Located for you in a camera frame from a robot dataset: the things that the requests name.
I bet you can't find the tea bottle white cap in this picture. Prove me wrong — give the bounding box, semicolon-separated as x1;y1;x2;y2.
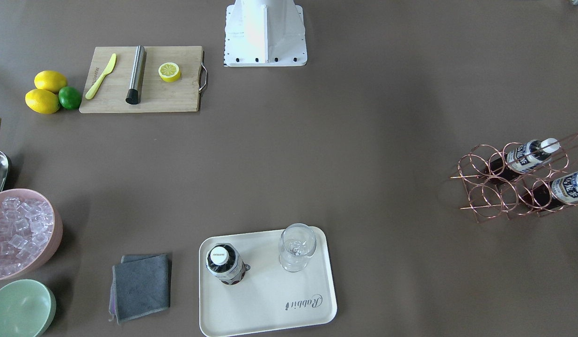
206;243;250;285

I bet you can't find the copper wire bottle basket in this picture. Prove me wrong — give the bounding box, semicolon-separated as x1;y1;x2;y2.
452;132;578;222

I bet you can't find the clear wine glass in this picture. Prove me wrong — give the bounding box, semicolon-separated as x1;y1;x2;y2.
278;223;317;272

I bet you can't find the cream rabbit tray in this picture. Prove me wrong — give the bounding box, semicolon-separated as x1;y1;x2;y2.
198;227;338;337

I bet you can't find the half lemon slice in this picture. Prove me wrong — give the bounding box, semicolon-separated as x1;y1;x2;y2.
158;62;181;82

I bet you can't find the steel muddler black tip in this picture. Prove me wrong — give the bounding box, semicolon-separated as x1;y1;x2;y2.
125;45;147;105

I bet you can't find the grey folded cloth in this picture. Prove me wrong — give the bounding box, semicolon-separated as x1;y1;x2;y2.
109;254;171;324

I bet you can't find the wooden cutting board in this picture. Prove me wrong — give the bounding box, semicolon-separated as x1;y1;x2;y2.
79;45;207;114

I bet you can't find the yellow plastic knife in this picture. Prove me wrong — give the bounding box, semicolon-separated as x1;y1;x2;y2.
85;53;117;100

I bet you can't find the green lime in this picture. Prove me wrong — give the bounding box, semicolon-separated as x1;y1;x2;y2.
58;86;82;110

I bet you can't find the yellow lemon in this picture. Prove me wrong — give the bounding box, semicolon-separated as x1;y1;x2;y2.
25;89;60;114
34;70;68;94

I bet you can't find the pink bowl with ice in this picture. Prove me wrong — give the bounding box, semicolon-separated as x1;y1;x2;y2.
0;189;63;281

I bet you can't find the green bowl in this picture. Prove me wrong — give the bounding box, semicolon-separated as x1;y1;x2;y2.
0;279;56;337

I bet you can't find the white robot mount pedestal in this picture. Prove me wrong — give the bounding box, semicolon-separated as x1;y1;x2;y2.
223;0;308;67

